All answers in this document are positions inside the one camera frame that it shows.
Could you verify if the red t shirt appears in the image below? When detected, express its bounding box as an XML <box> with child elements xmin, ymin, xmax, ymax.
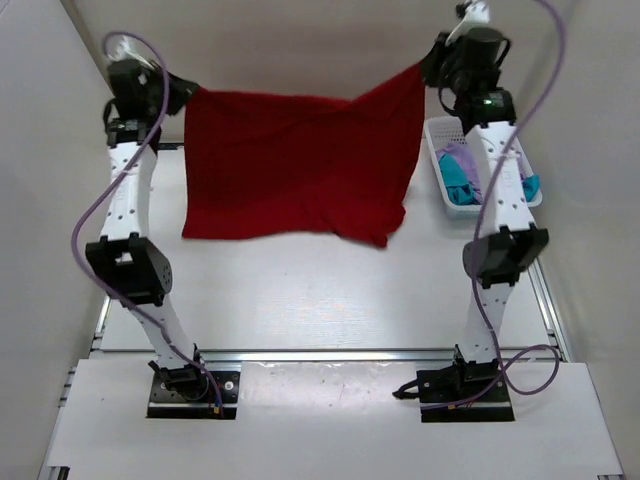
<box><xmin>182</xmin><ymin>66</ymin><xmax>425</xmax><ymax>249</ymax></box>

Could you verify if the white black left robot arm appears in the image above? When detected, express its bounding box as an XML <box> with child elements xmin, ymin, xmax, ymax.
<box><xmin>85</xmin><ymin>59</ymin><xmax>211</xmax><ymax>401</ymax></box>

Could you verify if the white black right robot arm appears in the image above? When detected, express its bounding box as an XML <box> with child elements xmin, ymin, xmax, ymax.
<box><xmin>420</xmin><ymin>26</ymin><xmax>549</xmax><ymax>400</ymax></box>

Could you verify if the small dark table label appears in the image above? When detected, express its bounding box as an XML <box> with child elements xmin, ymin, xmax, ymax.
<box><xmin>158</xmin><ymin>142</ymin><xmax>184</xmax><ymax>151</ymax></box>

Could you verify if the lilac t shirt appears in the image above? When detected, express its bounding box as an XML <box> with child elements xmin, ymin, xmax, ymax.
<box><xmin>434</xmin><ymin>143</ymin><xmax>529</xmax><ymax>199</ymax></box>

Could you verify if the white plastic laundry basket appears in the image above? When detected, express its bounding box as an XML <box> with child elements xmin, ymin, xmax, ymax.
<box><xmin>424</xmin><ymin>116</ymin><xmax>515</xmax><ymax>219</ymax></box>

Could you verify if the teal t shirt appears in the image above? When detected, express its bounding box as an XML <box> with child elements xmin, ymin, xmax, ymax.
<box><xmin>438</xmin><ymin>153</ymin><xmax>540</xmax><ymax>206</ymax></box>

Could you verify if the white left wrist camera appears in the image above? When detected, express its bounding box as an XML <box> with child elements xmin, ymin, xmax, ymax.
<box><xmin>106</xmin><ymin>37</ymin><xmax>153</xmax><ymax>69</ymax></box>

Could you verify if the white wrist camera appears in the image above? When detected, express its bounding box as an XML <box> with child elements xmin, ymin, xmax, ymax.
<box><xmin>106</xmin><ymin>37</ymin><xmax>153</xmax><ymax>69</ymax></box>
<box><xmin>445</xmin><ymin>0</ymin><xmax>491</xmax><ymax>45</ymax></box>

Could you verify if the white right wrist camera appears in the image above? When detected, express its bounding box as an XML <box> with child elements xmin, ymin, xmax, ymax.
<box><xmin>445</xmin><ymin>0</ymin><xmax>491</xmax><ymax>45</ymax></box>

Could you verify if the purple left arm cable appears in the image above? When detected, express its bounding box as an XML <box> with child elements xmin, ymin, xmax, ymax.
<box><xmin>70</xmin><ymin>32</ymin><xmax>224</xmax><ymax>406</ymax></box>

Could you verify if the aluminium table frame rail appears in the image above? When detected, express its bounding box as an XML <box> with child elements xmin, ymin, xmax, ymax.
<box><xmin>89</xmin><ymin>349</ymin><xmax>554</xmax><ymax>363</ymax></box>

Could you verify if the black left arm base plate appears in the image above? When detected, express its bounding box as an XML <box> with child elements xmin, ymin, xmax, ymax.
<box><xmin>146</xmin><ymin>361</ymin><xmax>241</xmax><ymax>420</ymax></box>

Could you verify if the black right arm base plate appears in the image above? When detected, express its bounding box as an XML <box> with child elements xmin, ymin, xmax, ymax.
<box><xmin>392</xmin><ymin>353</ymin><xmax>515</xmax><ymax>423</ymax></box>

